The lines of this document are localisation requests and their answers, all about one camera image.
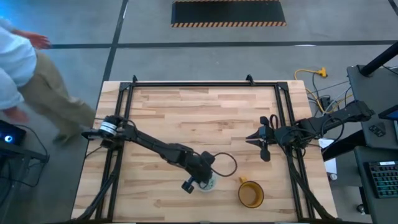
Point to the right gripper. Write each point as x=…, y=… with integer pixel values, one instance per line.
x=272, y=137

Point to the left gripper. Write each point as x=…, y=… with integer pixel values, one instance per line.
x=203, y=174

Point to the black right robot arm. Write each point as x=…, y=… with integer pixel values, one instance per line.
x=329, y=119

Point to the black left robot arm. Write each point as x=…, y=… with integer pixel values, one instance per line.
x=155, y=146

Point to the clear plastic tub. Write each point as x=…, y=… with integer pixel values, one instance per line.
x=214, y=185

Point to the yellow mug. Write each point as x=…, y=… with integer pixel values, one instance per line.
x=251, y=194

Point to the white paper box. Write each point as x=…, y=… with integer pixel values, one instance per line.
x=328, y=155

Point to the black power strip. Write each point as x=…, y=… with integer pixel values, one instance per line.
x=325, y=101

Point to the small black controller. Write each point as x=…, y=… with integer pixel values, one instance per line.
x=377, y=130

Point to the dark grey desk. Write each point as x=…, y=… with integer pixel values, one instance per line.
x=376, y=211
x=373, y=93

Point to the caster wheel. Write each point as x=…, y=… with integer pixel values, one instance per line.
x=360, y=208

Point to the black hazard-striped floor mat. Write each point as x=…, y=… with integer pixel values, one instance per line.
x=228, y=12

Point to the black keyboard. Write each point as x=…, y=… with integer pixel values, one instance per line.
x=384, y=179

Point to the tablet screen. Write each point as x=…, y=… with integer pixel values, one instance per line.
x=390, y=113

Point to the black pole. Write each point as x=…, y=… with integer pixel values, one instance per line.
x=379, y=59

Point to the person's hand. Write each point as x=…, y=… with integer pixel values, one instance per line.
x=38, y=40
x=15, y=114

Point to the black device with blue light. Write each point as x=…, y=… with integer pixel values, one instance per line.
x=9, y=133

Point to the person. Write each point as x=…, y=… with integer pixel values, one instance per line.
x=15, y=68

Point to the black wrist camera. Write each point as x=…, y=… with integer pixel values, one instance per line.
x=188, y=186

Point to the black aluminium table frame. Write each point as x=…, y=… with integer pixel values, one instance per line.
x=202, y=84

